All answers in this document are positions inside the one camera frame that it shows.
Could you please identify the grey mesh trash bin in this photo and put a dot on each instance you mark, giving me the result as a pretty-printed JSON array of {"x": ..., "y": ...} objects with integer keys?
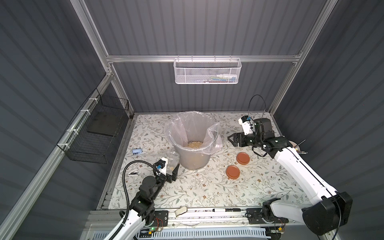
[{"x": 193, "y": 161}]

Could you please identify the pens in white basket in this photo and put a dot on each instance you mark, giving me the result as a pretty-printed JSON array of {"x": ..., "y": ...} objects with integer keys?
[{"x": 215, "y": 79}]

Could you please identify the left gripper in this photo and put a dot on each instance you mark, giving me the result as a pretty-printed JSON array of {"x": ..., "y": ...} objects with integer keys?
[{"x": 167, "y": 175}]

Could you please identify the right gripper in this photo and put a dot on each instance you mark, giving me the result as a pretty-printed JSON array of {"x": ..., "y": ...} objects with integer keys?
[{"x": 242, "y": 139}]

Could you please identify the masking tape roll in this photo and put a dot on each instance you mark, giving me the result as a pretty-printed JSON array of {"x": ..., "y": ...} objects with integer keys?
[{"x": 181, "y": 211}]

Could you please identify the white utensil cup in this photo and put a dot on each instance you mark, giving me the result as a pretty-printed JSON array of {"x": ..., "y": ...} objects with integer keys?
[{"x": 297, "y": 148}]

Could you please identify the clear plastic bin liner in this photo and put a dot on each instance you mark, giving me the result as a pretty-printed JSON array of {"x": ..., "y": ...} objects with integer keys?
[{"x": 194, "y": 132}]

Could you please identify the black wire wall basket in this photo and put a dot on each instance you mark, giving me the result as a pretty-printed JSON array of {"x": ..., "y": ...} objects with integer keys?
[{"x": 98, "y": 132}]

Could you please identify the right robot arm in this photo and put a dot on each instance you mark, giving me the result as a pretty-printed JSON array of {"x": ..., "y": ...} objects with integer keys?
[{"x": 328, "y": 209}]

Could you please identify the white wire wall basket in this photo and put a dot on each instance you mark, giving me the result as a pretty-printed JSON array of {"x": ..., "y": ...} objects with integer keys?
[{"x": 185, "y": 68}]

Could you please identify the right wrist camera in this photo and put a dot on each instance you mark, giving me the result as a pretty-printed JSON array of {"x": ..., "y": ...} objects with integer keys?
[{"x": 247, "y": 124}]

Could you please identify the light blue plastic clip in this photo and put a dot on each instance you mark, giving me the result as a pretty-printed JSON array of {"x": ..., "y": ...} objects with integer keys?
[{"x": 137, "y": 151}]

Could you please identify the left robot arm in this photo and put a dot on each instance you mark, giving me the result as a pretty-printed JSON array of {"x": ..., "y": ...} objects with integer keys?
[{"x": 140, "y": 211}]

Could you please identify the oatmeal jar orange lid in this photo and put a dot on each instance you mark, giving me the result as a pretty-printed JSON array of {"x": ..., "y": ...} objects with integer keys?
[{"x": 173, "y": 161}]

